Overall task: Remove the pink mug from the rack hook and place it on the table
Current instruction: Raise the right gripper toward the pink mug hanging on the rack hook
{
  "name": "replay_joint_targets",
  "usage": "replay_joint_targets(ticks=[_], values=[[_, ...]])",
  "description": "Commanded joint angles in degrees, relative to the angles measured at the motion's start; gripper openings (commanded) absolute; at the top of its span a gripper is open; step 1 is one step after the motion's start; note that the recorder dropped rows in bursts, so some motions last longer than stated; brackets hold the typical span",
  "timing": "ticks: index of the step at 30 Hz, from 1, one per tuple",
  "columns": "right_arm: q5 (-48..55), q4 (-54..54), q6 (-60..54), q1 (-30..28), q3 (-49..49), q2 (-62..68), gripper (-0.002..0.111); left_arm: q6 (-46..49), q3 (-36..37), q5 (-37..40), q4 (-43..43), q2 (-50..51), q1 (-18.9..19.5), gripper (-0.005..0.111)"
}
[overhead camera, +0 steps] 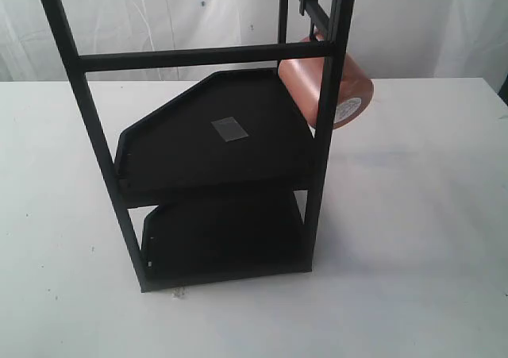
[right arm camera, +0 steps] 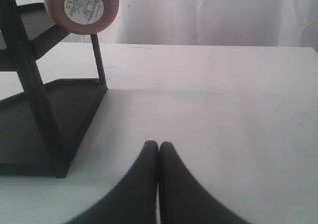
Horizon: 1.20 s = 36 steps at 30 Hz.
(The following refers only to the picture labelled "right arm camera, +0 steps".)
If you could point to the black metal shelf rack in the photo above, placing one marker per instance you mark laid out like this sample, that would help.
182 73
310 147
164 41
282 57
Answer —
42 127

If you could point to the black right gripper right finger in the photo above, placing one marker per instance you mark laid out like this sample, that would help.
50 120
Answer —
182 199

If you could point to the white round label sticker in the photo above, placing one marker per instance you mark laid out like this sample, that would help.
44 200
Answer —
84 12

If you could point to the terracotta ceramic mug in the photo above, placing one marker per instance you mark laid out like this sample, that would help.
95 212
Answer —
55 9

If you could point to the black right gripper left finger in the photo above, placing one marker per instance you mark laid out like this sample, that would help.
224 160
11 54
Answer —
133 199

